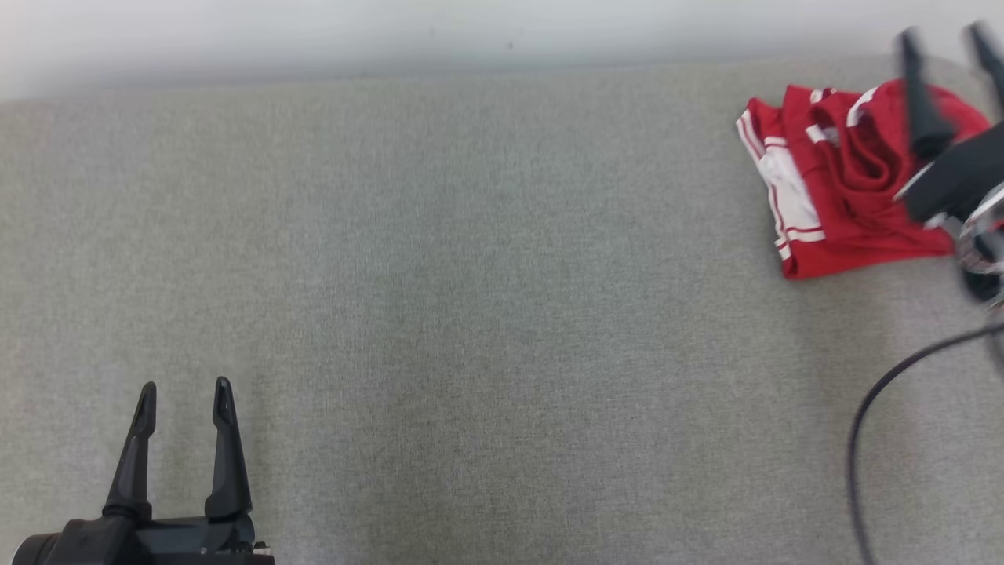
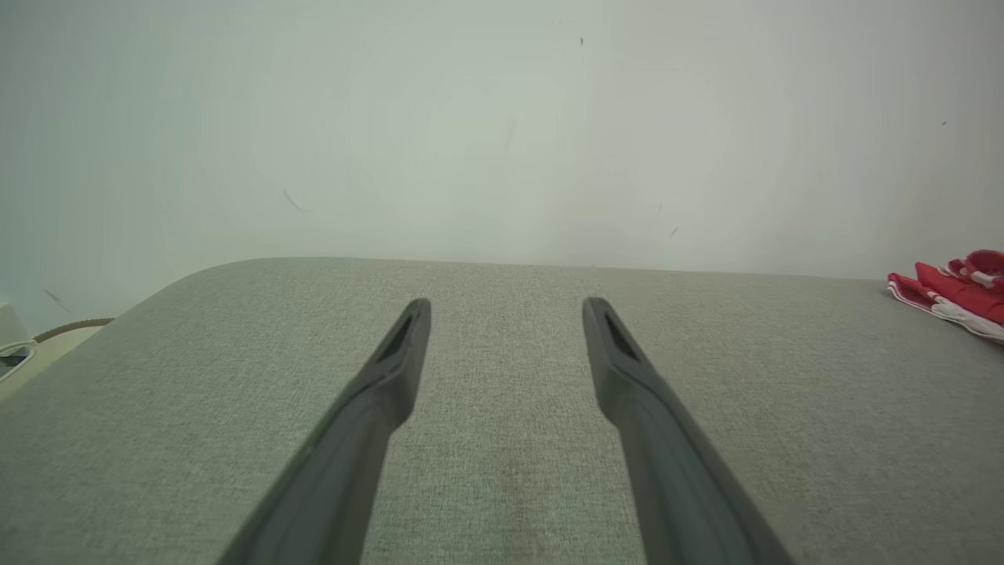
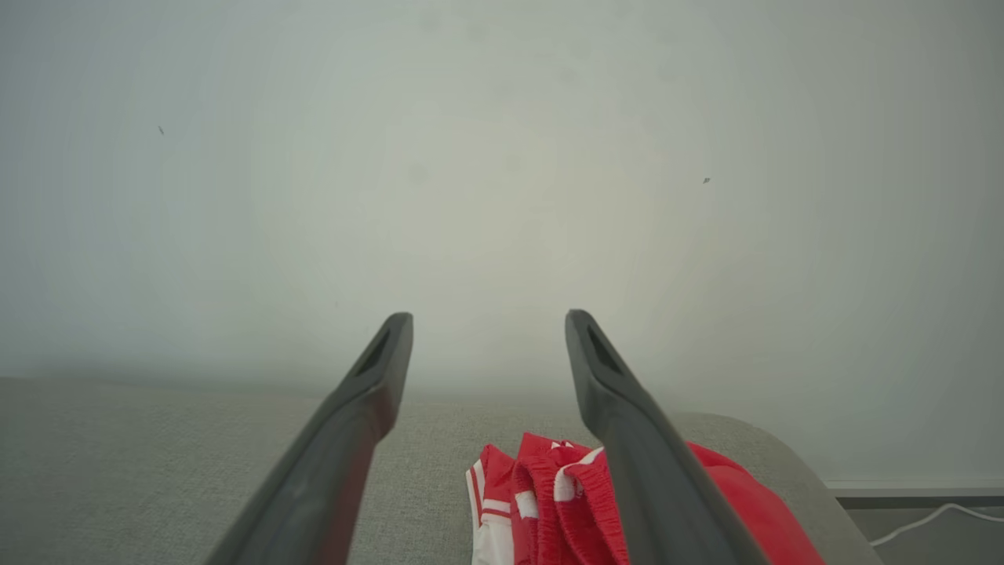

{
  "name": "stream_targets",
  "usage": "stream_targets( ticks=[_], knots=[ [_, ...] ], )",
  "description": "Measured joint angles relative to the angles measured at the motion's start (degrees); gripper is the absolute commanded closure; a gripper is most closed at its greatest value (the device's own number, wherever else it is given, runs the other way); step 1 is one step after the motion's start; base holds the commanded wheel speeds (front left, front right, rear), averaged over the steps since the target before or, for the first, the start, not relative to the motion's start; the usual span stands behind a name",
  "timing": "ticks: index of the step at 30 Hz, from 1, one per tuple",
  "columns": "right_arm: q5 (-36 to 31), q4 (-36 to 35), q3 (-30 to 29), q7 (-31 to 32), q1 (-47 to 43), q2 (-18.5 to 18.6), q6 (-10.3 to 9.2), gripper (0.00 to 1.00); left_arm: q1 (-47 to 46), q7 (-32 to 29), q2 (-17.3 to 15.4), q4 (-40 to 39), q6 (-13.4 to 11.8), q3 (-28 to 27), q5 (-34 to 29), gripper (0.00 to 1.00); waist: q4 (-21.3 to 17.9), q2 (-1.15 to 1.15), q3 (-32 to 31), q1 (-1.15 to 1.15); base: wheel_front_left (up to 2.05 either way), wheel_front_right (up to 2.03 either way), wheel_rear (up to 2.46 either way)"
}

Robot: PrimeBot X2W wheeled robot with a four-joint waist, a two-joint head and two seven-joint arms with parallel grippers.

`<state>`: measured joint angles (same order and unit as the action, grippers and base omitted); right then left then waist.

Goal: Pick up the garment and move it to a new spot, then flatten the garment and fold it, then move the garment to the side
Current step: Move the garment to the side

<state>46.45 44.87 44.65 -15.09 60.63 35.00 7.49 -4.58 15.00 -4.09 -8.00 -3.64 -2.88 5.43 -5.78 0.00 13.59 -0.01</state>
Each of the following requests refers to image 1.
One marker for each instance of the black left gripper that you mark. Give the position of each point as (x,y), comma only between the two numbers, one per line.
(172,543)

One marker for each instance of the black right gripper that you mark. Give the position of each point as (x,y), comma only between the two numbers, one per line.
(965,173)

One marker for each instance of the red Bulls shorts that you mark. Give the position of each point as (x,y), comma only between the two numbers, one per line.
(863,157)

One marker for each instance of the red basketball jersey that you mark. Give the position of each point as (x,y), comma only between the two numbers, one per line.
(792,180)

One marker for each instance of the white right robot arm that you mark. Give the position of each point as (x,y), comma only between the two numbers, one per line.
(984,251)

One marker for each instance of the grey fabric sofa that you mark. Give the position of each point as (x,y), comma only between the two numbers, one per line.
(471,275)

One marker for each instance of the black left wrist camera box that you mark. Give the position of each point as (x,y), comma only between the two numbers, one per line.
(35,551)

